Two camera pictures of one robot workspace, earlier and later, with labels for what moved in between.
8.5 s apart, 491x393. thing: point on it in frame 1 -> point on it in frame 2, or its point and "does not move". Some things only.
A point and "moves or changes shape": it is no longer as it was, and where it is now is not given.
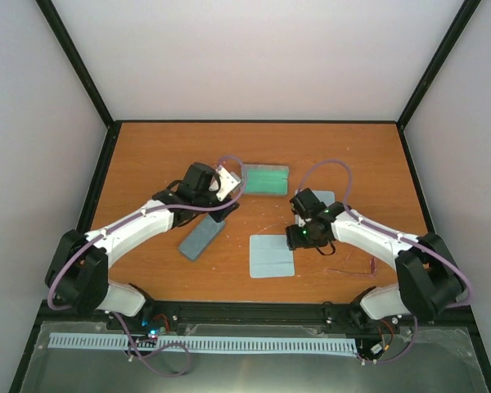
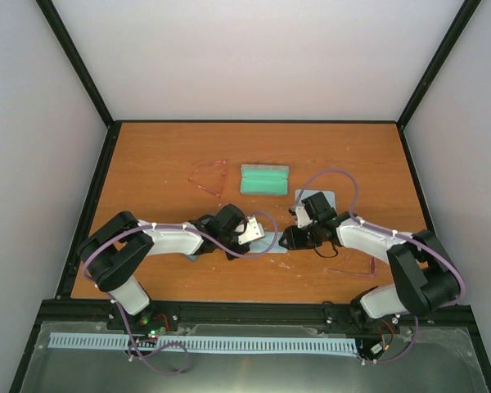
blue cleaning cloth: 269,256 moves or changes shape
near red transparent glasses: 372,269 does not move
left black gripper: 219,214 -> 243,250
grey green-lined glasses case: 267,179 does not move
